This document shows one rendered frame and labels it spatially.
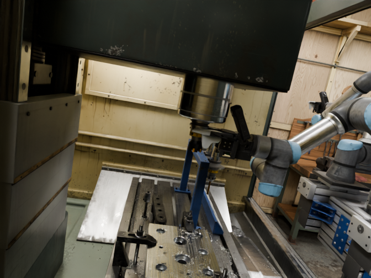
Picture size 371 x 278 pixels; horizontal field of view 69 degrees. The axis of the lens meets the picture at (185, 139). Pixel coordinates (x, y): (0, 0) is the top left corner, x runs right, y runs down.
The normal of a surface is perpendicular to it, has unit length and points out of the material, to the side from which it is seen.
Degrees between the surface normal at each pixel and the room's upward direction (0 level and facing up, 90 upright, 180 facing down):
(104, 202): 25
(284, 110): 89
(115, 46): 90
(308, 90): 90
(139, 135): 90
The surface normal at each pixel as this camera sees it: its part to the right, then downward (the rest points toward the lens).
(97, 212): 0.21, -0.81
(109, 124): 0.10, 0.17
